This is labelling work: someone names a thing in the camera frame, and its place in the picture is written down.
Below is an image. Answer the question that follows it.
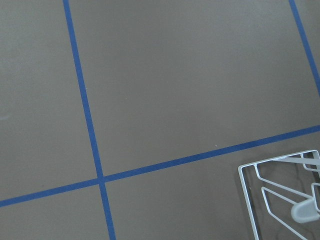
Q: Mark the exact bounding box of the white wire cup holder rack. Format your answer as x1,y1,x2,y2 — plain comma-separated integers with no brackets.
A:
238,150,320,240

